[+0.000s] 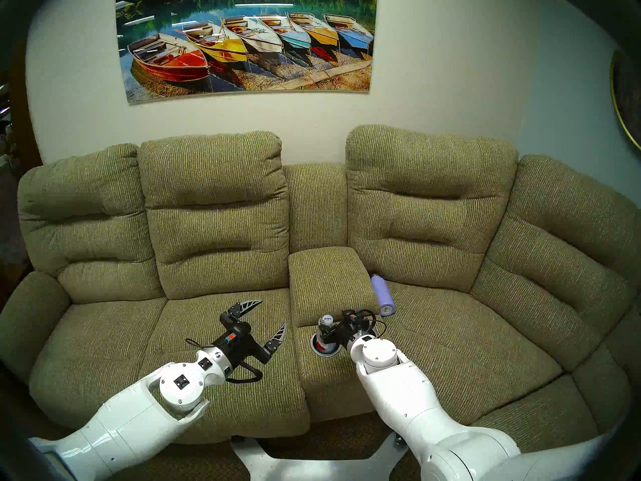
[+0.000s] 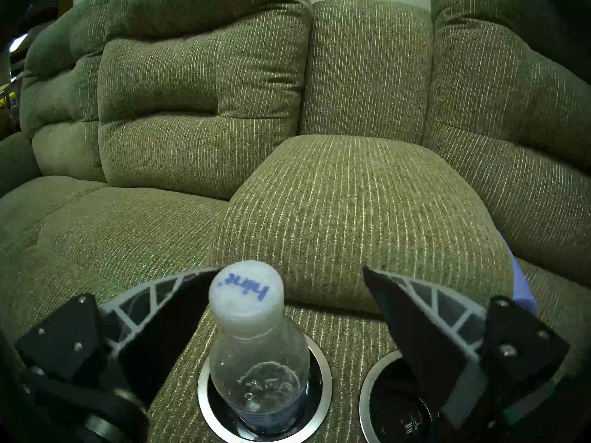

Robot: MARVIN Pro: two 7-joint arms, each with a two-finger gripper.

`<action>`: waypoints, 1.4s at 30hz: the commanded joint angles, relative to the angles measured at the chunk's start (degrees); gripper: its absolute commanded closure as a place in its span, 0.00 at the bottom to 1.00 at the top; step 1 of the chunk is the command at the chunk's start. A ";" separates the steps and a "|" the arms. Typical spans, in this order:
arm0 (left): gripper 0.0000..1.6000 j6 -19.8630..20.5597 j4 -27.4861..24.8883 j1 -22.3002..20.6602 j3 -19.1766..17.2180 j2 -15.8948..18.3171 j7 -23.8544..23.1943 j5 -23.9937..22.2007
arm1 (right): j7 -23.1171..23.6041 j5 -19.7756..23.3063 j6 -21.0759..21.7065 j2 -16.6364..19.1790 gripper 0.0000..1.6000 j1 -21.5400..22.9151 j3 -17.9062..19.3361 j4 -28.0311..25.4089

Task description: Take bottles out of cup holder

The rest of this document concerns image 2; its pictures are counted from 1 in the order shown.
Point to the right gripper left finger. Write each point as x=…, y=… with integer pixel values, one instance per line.
x=152, y=336

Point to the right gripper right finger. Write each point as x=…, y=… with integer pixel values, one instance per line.
x=434, y=340

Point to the clear plastic water bottle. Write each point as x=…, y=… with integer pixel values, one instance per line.
x=254, y=350

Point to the purple metal bottle black cap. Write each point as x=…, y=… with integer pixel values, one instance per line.
x=524, y=285

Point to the olive console armrest lid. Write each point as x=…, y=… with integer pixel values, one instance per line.
x=360, y=216

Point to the olive green fabric sofa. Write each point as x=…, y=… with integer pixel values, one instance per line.
x=184, y=123

